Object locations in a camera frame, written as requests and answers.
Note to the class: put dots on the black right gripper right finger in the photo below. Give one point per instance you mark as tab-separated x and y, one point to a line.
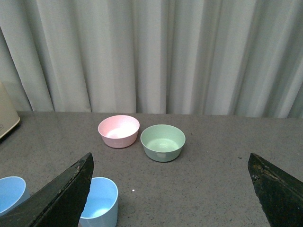
279	193

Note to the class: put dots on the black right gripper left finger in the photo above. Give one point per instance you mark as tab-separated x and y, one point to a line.
58	204

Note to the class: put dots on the blue cup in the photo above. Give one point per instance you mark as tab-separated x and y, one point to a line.
13	192
101	208

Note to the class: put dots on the pink bowl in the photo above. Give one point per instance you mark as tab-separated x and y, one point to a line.
119	131

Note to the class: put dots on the cream toaster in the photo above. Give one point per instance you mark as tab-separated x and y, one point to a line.
9	117

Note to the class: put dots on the green bowl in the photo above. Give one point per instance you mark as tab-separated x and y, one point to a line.
162	142

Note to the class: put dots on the grey curtain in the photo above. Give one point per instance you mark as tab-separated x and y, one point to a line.
214	57

